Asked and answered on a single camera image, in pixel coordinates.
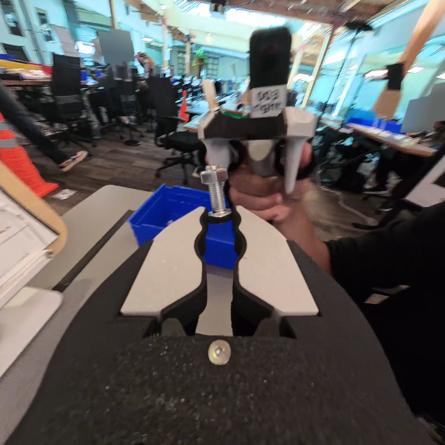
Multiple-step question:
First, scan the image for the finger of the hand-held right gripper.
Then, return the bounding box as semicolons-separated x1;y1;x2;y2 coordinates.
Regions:
283;107;318;195
197;118;231;168

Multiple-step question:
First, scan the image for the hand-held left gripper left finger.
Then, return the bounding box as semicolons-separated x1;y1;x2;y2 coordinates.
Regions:
120;207;210;337

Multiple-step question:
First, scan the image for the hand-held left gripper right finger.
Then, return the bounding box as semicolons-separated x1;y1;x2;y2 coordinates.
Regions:
230;206;320;337

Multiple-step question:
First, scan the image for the silver hex bolt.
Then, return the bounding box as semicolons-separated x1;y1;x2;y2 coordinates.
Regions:
200;165;228;214

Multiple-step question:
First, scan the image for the blue plastic bin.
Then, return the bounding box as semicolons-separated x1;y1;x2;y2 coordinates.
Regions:
129;184;238;270

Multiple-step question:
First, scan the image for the person's right forearm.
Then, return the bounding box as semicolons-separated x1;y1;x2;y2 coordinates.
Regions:
273;202;445;418

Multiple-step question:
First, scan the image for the person's right hand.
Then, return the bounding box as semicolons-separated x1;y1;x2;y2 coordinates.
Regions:
228;143;313;228

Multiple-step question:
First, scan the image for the black office chair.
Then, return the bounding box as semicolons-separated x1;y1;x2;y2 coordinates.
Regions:
52;54;101;146
148;76;206;181

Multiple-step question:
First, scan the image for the wooden board stand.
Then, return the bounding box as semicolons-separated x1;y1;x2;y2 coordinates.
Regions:
202;79;221;112

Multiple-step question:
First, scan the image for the cardboard panel with black device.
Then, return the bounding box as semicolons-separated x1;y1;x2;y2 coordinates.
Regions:
374;63;405;119

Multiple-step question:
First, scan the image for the black floor lamp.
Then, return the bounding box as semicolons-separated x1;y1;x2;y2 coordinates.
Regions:
342;21;373;70

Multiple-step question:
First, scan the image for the wooden display board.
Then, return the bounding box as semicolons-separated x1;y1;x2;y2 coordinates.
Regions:
0;162;67;310

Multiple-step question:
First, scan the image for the white board stand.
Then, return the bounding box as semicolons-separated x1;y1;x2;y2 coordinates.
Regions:
0;287;63;378

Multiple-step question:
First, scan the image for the printed instruction sheet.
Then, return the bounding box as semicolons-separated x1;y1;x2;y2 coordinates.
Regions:
0;189;58;305

